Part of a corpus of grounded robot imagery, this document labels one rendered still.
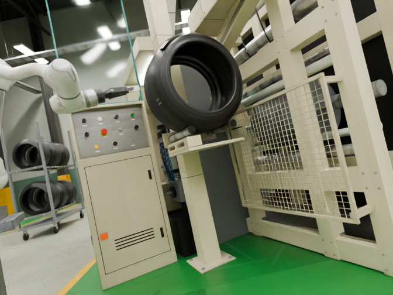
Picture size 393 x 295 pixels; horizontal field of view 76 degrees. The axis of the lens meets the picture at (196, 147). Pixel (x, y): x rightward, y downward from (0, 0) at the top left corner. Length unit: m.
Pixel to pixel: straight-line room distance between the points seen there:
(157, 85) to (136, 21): 10.89
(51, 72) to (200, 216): 1.23
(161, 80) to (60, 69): 0.48
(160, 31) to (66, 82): 0.95
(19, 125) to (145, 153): 11.12
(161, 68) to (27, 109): 11.54
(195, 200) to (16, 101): 11.81
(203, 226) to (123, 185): 0.65
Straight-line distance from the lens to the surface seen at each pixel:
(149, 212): 1.96
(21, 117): 12.85
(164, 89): 1.39
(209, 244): 1.87
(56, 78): 1.25
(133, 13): 12.46
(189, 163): 1.76
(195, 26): 1.99
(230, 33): 1.85
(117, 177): 1.91
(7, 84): 1.82
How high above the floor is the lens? 0.74
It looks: 2 degrees up
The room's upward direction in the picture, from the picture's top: 12 degrees counter-clockwise
